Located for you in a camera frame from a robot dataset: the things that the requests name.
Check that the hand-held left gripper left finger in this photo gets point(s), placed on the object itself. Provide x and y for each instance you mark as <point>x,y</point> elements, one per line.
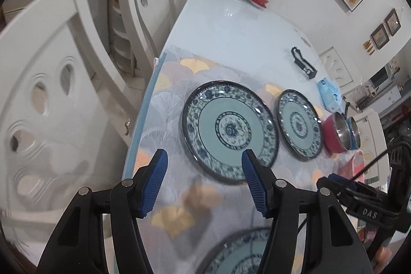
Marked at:
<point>155,184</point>

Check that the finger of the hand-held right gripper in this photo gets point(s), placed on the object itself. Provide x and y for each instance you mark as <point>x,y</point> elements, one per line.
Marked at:
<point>340,192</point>
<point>343,181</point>

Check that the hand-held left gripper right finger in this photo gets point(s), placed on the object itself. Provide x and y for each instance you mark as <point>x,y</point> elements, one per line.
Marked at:
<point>255,184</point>

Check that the pink steel bowl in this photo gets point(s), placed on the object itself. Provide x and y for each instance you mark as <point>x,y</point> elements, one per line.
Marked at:
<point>332,136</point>

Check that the small blue floral plate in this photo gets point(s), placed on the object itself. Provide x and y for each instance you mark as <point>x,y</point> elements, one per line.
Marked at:
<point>298,126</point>

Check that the large blue floral plate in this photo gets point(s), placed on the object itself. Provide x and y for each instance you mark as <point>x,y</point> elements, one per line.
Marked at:
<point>208,120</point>

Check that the person's right hand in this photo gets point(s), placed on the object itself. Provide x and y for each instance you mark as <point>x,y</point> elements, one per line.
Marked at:
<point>382,261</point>

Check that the red paper packet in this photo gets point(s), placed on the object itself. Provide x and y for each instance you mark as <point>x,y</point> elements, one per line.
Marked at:
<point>351,168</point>

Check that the blue steel bowl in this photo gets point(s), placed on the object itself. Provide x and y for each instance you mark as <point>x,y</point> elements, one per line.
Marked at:
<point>355,136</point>

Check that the white dining chair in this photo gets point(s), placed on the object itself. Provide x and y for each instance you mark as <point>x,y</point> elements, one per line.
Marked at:
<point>151,14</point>
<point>335,67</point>
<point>374,139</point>
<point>48,139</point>

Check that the blue tissue pack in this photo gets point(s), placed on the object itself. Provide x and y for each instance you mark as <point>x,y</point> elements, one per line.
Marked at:
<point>327,94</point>

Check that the white cabinet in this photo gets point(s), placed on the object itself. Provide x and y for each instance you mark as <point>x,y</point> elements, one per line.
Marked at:
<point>388,100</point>

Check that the fan patterned tablecloth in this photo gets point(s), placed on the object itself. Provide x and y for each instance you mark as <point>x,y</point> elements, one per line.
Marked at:
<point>179,94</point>

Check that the white microwave oven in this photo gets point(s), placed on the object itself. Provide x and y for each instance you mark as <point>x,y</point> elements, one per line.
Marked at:
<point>380,76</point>

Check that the black flat tool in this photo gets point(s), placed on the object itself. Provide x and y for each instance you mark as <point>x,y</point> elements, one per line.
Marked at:
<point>303,63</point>

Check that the white tiered shelf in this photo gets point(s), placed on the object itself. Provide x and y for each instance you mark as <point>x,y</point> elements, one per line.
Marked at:
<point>120,36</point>

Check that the small orange wall ornaments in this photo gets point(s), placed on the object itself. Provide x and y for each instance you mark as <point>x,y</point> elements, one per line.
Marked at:
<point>369,47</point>

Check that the small framed wall picture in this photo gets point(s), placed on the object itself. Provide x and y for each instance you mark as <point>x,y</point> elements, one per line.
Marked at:
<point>380,36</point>
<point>392,22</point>

